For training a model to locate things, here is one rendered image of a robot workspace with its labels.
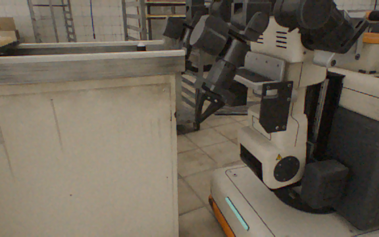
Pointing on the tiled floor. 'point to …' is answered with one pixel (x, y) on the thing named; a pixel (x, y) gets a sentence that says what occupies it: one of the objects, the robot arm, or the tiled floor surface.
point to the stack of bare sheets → (235, 109)
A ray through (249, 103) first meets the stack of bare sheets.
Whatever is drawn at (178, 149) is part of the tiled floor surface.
